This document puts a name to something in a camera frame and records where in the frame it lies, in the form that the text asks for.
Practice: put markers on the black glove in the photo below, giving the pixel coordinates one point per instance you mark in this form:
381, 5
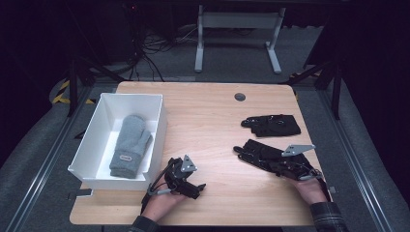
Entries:
274, 125
257, 153

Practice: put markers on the person's right hand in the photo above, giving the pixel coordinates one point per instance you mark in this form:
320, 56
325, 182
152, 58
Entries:
311, 191

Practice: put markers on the metal floor rail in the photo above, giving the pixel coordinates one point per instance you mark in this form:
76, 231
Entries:
354, 161
48, 161

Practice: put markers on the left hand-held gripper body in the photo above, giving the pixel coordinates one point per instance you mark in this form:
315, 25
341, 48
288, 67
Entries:
179, 182

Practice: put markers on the white box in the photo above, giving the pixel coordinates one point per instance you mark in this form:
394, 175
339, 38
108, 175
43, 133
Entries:
96, 145

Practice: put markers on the yellow black hazard tape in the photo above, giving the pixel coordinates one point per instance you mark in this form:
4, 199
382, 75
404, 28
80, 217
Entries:
63, 93

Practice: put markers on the person's left hand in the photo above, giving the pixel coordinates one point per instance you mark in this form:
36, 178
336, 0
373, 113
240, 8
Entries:
159, 204

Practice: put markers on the grey table edge bracket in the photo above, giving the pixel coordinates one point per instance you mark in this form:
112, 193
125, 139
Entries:
333, 189
80, 193

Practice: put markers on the grey metal stand frame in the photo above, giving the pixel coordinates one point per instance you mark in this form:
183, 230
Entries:
238, 21

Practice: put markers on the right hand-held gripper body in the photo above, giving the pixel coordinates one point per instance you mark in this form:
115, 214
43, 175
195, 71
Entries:
296, 164

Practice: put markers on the grey table grommet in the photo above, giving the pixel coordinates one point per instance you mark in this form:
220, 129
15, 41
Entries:
240, 97

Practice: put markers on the grey mitten with label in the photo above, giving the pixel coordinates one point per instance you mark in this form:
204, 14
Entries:
130, 145

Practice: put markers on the black tripod stand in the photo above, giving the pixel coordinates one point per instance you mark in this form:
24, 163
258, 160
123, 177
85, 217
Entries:
335, 87
73, 87

